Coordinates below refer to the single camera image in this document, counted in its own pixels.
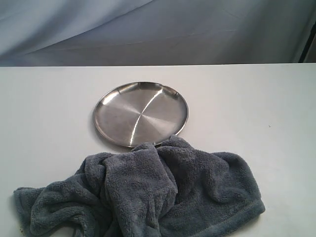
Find blue-grey fluffy towel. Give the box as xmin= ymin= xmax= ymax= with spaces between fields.
xmin=13 ymin=135 xmax=265 ymax=237

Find round stainless steel plate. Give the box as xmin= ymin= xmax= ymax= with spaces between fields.
xmin=92 ymin=81 xmax=189 ymax=148

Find blue-grey backdrop curtain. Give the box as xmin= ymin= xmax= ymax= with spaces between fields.
xmin=0 ymin=0 xmax=316 ymax=66

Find black tripod stand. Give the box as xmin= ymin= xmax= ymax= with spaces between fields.
xmin=298 ymin=23 xmax=316 ymax=63

